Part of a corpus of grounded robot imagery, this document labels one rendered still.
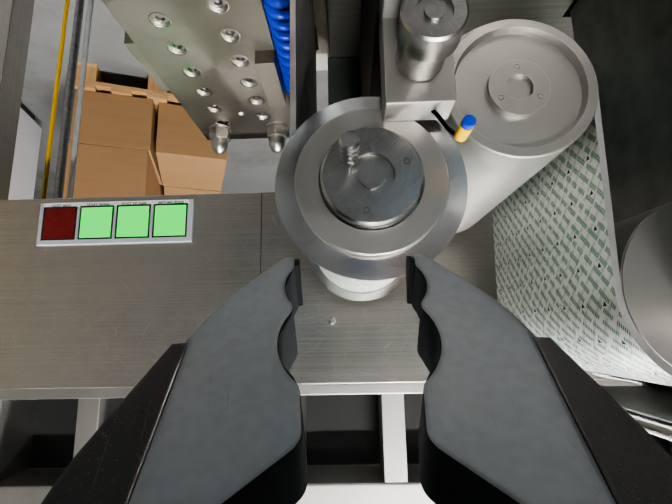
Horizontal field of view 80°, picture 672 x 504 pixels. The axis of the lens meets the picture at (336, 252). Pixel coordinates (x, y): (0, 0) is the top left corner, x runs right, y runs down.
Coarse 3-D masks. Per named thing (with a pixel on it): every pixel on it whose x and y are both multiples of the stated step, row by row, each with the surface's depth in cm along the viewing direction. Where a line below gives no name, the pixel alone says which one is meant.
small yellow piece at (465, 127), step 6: (438, 114) 29; (444, 120) 29; (462, 120) 26; (468, 120) 25; (474, 120) 25; (444, 126) 28; (462, 126) 26; (468, 126) 25; (450, 132) 28; (456, 132) 27; (462, 132) 26; (468, 132) 26; (456, 138) 27; (462, 138) 27
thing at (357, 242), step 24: (336, 120) 31; (360, 120) 31; (312, 144) 31; (432, 144) 30; (312, 168) 30; (432, 168) 30; (312, 192) 30; (432, 192) 30; (312, 216) 30; (408, 216) 29; (432, 216) 29; (336, 240) 29; (360, 240) 29; (384, 240) 29; (408, 240) 29
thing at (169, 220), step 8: (160, 208) 65; (168, 208) 65; (176, 208) 65; (184, 208) 65; (160, 216) 64; (168, 216) 64; (176, 216) 64; (184, 216) 64; (160, 224) 64; (168, 224) 64; (176, 224) 64; (184, 224) 64; (160, 232) 64; (168, 232) 64; (176, 232) 64; (184, 232) 64
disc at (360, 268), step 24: (312, 120) 32; (432, 120) 32; (288, 144) 32; (288, 168) 31; (456, 168) 31; (288, 192) 31; (456, 192) 31; (288, 216) 31; (456, 216) 30; (312, 240) 30; (432, 240) 30; (336, 264) 30; (360, 264) 30; (384, 264) 30
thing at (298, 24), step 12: (300, 0) 39; (300, 12) 38; (300, 24) 38; (300, 36) 38; (300, 48) 38; (300, 60) 37; (300, 72) 37; (312, 72) 52; (300, 84) 37; (312, 84) 51; (300, 96) 37; (312, 96) 51; (300, 108) 36; (312, 108) 50; (300, 120) 36
